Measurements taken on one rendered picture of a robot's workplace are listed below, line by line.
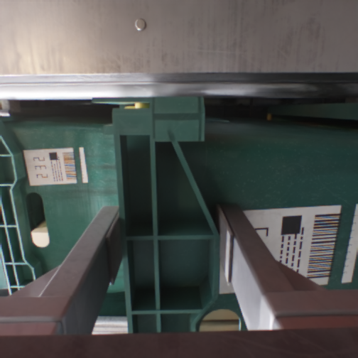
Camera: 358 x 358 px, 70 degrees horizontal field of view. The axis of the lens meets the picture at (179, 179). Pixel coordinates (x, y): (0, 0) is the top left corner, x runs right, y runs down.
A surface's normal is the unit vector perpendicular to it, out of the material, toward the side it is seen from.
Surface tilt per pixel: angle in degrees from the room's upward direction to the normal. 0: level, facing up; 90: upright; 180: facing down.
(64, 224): 94
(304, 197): 97
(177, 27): 90
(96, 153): 91
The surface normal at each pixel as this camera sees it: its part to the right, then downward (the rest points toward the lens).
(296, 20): -0.02, 0.26
